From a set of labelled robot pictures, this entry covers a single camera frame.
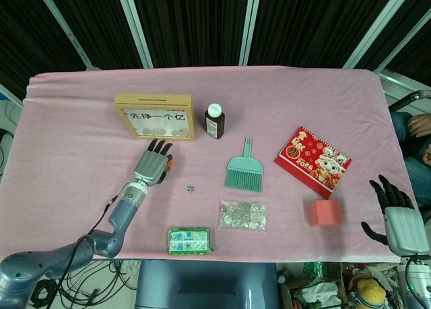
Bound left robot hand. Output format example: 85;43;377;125
133;138;175;186

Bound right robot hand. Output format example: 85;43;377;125
360;174;426;256

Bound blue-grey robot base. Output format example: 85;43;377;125
136;260;281;309

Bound clear bag of coins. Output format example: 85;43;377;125
217;197;269;234

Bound pink table cloth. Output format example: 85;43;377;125
0;65;420;265

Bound dark brown bottle white cap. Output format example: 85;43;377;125
203;103;226;139

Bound yellow plush toy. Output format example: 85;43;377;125
350;277;388;309

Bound pink hexagonal block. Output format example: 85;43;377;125
308;198;342;227

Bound green plastic packet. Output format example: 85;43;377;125
167;226;216;256

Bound teal mini broom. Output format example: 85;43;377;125
224;137;263;193

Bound green foil bag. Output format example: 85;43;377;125
302;261;324;279

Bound bystander in blue jeans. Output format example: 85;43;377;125
390;110;431;209

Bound red 2026 desk calendar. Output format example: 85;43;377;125
274;126;352;199

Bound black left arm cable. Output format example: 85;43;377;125
57;194;119;289

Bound wooden coin bank frame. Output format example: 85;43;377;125
113;92;197;141

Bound black corrugated hose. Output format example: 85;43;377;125
387;90;431;113

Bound aluminium frame post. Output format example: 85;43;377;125
115;0;154;69
342;0;411;70
240;0;264;68
377;15;431;73
33;0;102;71

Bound aluminium frame rail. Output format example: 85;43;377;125
0;82;25;108
379;69;431;100

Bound tangled black floor cables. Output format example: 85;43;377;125
32;260;139;309

